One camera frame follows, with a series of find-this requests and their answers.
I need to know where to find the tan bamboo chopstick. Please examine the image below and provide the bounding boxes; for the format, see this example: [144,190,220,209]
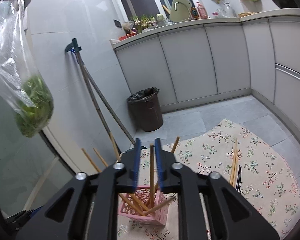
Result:
[109,132,121,162]
[232,149,239,187]
[93,148,109,168]
[148,144,155,207]
[144,196,176,217]
[81,148,102,173]
[170,136,180,154]
[229,139,237,184]

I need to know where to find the sprouting garlic plants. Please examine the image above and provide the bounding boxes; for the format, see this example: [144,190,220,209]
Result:
[130,14,157,32]

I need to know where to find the clear glass jar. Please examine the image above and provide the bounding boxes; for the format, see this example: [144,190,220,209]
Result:
[224,2,237,18]

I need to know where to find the red bowl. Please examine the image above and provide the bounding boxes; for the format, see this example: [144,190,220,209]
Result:
[119,31,138,40]

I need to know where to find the pink perforated chopstick holder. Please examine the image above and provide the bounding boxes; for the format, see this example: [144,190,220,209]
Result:
[117,185,171,228]

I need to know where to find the plastic bag of greens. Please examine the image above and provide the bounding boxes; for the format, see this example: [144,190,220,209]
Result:
[0,0,54,138]

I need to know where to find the pink soap bottle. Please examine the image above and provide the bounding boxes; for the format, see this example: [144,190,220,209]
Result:
[196,1,208,19]

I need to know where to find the metal kitchen faucet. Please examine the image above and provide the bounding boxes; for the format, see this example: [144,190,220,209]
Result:
[174,2,194,20]

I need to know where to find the frosted glass sliding door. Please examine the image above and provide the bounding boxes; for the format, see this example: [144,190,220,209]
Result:
[0,5,90,220]

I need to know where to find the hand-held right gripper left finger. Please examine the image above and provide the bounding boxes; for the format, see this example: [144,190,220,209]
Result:
[15,138,142,240]

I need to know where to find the mop handle pole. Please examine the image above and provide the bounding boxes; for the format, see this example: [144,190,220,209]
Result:
[77,54,137,147]
[75,52,113,140]

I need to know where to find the floral tablecloth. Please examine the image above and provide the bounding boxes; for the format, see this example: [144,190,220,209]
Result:
[116,119,300,240]

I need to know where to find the brown trash bin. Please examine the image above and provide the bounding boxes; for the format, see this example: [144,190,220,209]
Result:
[127,87,164,132]

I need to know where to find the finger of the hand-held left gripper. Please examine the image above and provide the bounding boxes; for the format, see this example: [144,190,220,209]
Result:
[5,206,44,232]

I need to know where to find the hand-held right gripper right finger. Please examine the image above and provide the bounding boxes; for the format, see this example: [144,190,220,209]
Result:
[154,137,280,240]

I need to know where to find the black mop wall clip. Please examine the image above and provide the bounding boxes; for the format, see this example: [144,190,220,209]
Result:
[64,38,82,55]

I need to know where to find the beige cutting board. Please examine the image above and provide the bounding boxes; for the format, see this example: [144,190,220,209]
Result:
[169,0,192,23]

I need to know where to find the kitchen window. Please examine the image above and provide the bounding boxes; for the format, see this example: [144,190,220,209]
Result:
[120,0,190,20]

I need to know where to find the white plastic bag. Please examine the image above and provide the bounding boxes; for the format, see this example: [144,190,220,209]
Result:
[122,20,135,32]

